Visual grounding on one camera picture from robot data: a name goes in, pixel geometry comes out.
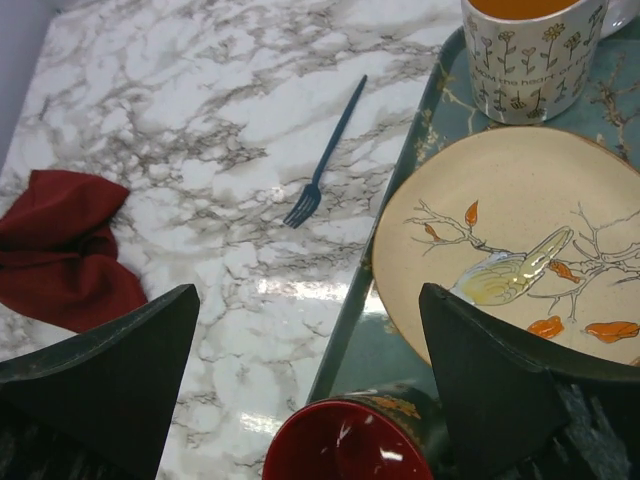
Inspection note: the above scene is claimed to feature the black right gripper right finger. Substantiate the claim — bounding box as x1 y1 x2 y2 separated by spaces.
419 283 639 479

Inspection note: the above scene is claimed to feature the white floral mug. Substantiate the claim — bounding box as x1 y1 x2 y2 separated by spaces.
461 0 639 125

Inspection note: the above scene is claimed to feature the dark red cloth napkin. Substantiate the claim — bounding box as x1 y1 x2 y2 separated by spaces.
1 170 147 333

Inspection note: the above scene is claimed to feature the red and black cup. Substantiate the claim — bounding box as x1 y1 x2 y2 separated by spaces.
262 382 457 480

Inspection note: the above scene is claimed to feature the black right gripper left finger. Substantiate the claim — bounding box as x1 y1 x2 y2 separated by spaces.
1 284 200 479

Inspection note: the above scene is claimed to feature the teal floral serving tray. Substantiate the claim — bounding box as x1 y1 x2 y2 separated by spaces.
310 3 639 400

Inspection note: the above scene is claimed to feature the beige bird pattern plate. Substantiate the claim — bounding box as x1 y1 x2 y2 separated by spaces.
372 127 639 365

